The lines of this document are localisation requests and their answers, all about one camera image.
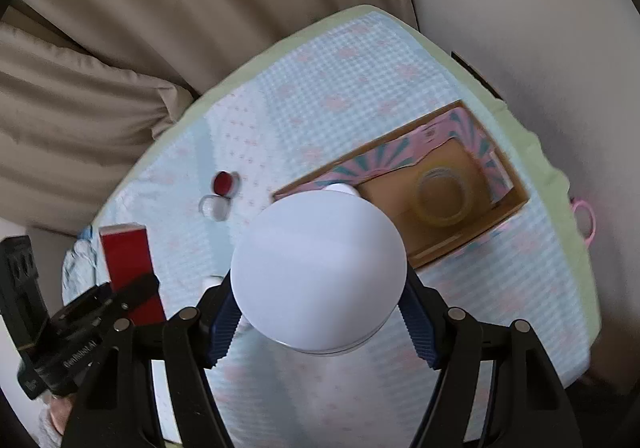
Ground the red rectangular carton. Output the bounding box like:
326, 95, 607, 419
99, 224, 166, 327

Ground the black lid labelled jar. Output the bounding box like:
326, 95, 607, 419
198, 194, 231, 222

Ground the green jar with white lid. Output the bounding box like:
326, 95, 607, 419
230, 190, 408, 355

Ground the red lid small jar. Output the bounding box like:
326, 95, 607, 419
212, 171, 241, 199

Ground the person's left hand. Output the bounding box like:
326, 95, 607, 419
36, 394, 75, 448

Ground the black power strip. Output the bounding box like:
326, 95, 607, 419
0, 236, 50, 352

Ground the yellow clear tape roll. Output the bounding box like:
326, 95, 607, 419
411, 166, 474, 227

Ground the cardboard box with pink lining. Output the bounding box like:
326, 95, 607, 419
271, 100, 528, 268

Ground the dark jar with white lid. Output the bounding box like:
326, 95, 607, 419
324, 182, 359, 197

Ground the beige curtain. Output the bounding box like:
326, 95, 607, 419
1, 0, 414, 234

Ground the gingham bow-print tablecloth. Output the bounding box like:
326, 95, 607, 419
63, 6, 600, 447

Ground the pink plastic ring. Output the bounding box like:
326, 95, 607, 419
569, 196, 598, 247

